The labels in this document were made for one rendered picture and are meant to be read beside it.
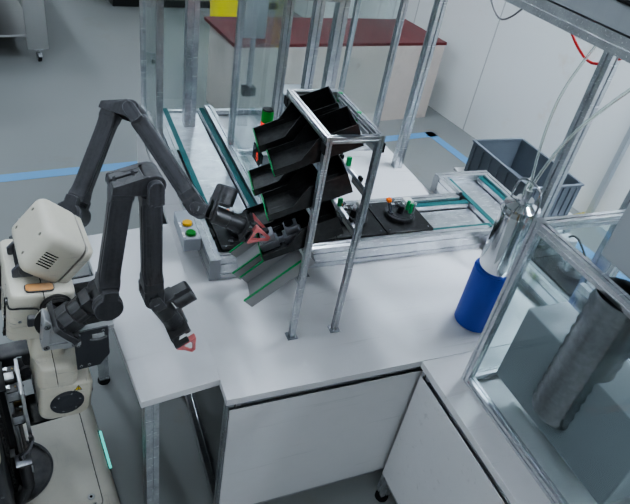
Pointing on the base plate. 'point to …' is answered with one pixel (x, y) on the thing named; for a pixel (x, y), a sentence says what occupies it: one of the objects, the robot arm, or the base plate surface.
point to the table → (144, 349)
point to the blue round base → (477, 299)
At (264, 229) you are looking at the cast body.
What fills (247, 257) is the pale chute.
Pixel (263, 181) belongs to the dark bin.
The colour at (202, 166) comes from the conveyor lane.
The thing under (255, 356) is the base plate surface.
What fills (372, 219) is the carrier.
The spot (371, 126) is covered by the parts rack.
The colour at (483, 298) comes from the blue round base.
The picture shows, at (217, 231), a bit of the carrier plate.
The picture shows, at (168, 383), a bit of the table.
